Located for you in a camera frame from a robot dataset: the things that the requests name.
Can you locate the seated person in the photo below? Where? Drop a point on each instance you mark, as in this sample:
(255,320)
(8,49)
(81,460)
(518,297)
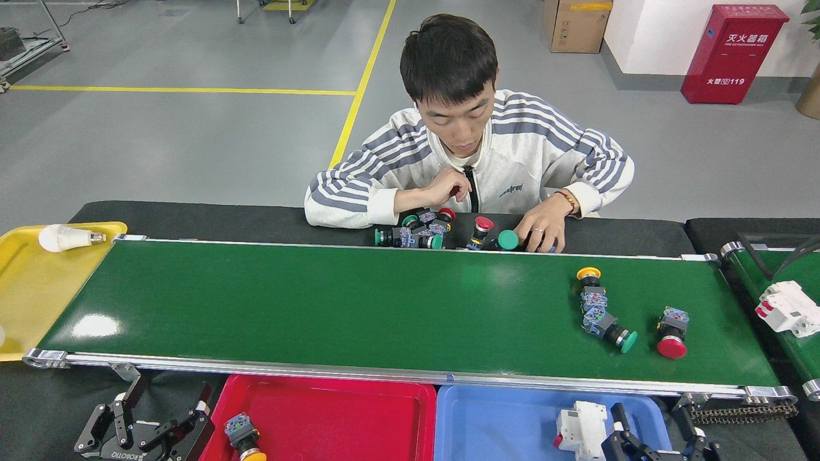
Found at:
(384,166)

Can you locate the potted plant in gold planter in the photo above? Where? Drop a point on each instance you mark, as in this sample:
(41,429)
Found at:
(812,102)

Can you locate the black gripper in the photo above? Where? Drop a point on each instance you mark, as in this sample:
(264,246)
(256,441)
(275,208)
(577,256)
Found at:
(131,451)

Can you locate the yellow plastic tray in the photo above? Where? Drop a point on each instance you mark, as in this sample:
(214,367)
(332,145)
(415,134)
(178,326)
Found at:
(38,294)

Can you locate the white circuit breaker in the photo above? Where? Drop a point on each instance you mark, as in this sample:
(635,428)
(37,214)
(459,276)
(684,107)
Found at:
(791,308)
(580,429)

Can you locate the long green conveyor belt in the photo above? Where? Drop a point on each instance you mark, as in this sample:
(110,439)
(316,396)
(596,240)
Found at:
(320,307)

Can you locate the white light bulb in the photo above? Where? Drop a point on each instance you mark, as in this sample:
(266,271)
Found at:
(57,238)

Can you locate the short green conveyor belt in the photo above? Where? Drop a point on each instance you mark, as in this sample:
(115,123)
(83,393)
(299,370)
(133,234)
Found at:
(808,352)

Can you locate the red plastic tray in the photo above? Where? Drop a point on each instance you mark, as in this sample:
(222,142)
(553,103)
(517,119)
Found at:
(333,422)

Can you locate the brown cardboard box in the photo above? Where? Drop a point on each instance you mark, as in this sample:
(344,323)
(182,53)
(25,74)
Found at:
(576,29)

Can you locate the seated person's right hand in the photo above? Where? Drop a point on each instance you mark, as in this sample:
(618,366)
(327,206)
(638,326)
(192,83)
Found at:
(447,187)

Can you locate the blue plastic tray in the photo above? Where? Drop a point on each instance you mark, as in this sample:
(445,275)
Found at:
(500,429)

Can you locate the seated person's left hand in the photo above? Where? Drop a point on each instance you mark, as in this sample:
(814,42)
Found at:
(544,227)

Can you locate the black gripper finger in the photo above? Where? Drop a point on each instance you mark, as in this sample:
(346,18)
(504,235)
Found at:
(624,448)
(699,448)

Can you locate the red fire extinguisher box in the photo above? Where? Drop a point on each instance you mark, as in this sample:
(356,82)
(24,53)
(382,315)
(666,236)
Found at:
(730,57)

